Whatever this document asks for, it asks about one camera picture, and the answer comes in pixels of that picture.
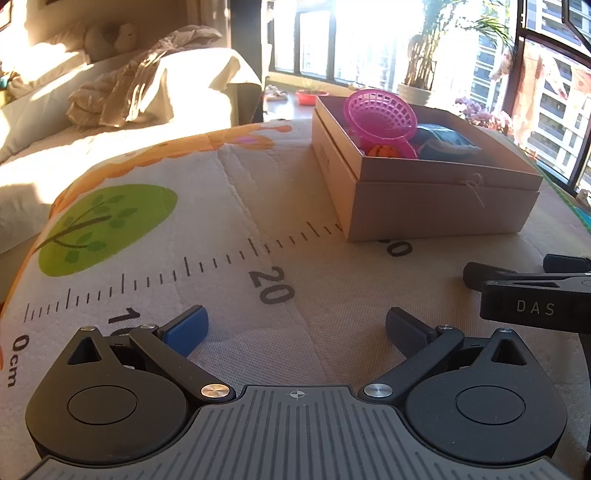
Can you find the potted palm in white pot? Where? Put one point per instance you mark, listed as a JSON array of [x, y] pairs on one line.
[[413, 94]]

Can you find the blue and white packet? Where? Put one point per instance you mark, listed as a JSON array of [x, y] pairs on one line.
[[443, 143]]

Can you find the pink orchid plant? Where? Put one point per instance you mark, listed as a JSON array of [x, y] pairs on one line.
[[480, 113]]

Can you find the bed with beige duvet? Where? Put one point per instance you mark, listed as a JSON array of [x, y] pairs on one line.
[[198, 83]]

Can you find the white sofa pillow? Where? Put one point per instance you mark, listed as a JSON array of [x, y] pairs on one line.
[[46, 78]]

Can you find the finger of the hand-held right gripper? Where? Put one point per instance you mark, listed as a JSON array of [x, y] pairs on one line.
[[568, 263], [480, 273]]

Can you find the pink cardboard box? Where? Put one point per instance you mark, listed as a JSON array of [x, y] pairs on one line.
[[438, 207]]

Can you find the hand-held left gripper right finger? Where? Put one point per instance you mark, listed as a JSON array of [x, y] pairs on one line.
[[408, 330]]

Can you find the hanging floral garment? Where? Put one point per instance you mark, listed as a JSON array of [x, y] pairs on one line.
[[531, 92]]

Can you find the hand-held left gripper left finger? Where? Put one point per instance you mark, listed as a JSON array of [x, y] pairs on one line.
[[187, 330]]

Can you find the wooden picture frame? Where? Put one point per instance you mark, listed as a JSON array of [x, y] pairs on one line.
[[4, 14]]

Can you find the small white shoes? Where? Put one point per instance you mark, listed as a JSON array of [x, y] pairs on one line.
[[274, 94]]

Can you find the beige down jacket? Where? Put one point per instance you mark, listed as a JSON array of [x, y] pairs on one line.
[[120, 97]]

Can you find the white plush toy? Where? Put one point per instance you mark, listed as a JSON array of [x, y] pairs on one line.
[[122, 37]]

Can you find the printed play mat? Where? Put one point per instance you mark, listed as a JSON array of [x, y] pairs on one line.
[[323, 286]]

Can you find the pink plastic mesh basket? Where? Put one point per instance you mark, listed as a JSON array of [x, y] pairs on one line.
[[378, 110]]

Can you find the orange toy ball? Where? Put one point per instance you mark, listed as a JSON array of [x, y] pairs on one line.
[[383, 151]]

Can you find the black window frame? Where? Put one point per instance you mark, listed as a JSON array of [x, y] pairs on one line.
[[519, 18]]

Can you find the pink flowerpot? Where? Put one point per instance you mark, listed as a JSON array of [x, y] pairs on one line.
[[307, 98]]

